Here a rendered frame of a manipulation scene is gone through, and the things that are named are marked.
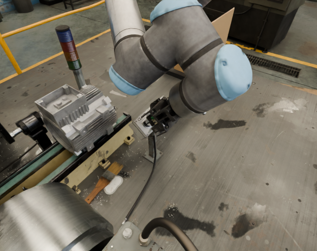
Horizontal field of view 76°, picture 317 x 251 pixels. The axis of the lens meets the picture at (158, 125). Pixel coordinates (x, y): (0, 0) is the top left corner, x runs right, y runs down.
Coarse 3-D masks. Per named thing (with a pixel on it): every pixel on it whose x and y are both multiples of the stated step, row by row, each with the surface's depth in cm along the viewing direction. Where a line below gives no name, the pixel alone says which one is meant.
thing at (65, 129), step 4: (104, 100) 73; (108, 100) 74; (40, 112) 69; (64, 128) 64; (68, 128) 65; (64, 132) 64; (68, 132) 65; (56, 140) 79; (76, 152) 73; (80, 152) 74
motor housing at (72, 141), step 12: (96, 96) 73; (108, 108) 76; (84, 120) 70; (96, 120) 72; (108, 120) 77; (60, 132) 79; (72, 132) 67; (96, 132) 74; (72, 144) 68; (84, 144) 71
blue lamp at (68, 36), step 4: (56, 32) 86; (60, 32) 85; (64, 32) 85; (68, 32) 86; (60, 36) 86; (64, 36) 86; (68, 36) 87; (72, 36) 90; (60, 40) 88; (64, 40) 87; (68, 40) 88
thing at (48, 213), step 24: (24, 192) 43; (48, 192) 44; (72, 192) 50; (0, 216) 38; (24, 216) 39; (48, 216) 39; (72, 216) 41; (96, 216) 45; (0, 240) 36; (24, 240) 36; (48, 240) 36; (72, 240) 37; (96, 240) 39
